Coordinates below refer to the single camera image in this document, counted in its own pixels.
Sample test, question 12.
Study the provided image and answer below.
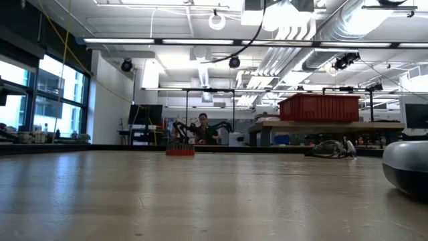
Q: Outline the crumpled dark bag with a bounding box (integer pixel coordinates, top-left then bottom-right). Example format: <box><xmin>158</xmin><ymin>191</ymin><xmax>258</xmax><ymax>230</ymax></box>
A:
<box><xmin>304</xmin><ymin>139</ymin><xmax>358</xmax><ymax>159</ymax></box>

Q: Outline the black background rig frame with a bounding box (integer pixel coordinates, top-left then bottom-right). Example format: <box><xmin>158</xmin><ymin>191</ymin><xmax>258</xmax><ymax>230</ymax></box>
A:
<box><xmin>142</xmin><ymin>86</ymin><xmax>237</xmax><ymax>134</ymax></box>

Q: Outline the yellow cable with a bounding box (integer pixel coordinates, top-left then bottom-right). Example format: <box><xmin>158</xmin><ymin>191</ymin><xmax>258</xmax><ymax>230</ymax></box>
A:
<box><xmin>37</xmin><ymin>0</ymin><xmax>94</xmax><ymax>144</ymax></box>

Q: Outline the white coiled ceiling cable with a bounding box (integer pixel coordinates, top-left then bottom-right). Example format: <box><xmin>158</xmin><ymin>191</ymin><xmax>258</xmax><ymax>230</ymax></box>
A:
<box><xmin>207</xmin><ymin>9</ymin><xmax>227</xmax><ymax>31</ymax></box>

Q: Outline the black aluminium frame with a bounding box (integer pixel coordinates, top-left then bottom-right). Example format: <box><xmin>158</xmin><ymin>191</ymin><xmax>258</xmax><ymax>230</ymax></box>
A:
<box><xmin>0</xmin><ymin>143</ymin><xmax>385</xmax><ymax>157</ymax></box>

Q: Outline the person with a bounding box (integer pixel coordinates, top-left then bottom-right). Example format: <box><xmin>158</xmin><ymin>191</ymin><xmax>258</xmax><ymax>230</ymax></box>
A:
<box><xmin>195</xmin><ymin>112</ymin><xmax>222</xmax><ymax>146</ymax></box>

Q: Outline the black camera stand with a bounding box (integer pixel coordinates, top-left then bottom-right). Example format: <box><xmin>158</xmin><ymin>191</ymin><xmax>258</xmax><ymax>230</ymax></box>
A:
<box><xmin>322</xmin><ymin>82</ymin><xmax>385</xmax><ymax>123</ymax></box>

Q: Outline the black beam with light strips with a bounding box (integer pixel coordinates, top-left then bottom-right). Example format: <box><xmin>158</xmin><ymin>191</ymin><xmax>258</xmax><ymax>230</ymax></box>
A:
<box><xmin>76</xmin><ymin>36</ymin><xmax>428</xmax><ymax>50</ymax></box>

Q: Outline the silver ventilation duct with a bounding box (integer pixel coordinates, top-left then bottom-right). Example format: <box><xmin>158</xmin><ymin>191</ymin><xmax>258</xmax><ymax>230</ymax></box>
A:
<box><xmin>314</xmin><ymin>0</ymin><xmax>428</xmax><ymax>43</ymax></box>

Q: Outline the red and black bit holder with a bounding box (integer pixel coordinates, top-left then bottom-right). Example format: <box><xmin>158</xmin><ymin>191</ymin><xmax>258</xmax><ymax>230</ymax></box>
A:
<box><xmin>165</xmin><ymin>143</ymin><xmax>196</xmax><ymax>157</ymax></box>

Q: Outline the black monitor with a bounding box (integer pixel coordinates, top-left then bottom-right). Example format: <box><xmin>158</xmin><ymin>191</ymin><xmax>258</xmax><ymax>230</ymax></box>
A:
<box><xmin>128</xmin><ymin>104</ymin><xmax>164</xmax><ymax>127</ymax></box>
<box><xmin>404</xmin><ymin>102</ymin><xmax>428</xmax><ymax>130</ymax></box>

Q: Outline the large red ribbed bin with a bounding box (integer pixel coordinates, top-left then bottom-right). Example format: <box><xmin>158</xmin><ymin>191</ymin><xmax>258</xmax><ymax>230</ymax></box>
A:
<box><xmin>278</xmin><ymin>93</ymin><xmax>361</xmax><ymax>123</ymax></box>

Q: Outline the white device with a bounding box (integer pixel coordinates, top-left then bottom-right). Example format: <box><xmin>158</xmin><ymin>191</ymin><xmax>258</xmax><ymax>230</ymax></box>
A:
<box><xmin>228</xmin><ymin>132</ymin><xmax>245</xmax><ymax>147</ymax></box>

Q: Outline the wooden workbench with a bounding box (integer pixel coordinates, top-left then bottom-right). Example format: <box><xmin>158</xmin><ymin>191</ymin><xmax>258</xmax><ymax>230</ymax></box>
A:
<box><xmin>247</xmin><ymin>120</ymin><xmax>406</xmax><ymax>147</ymax></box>

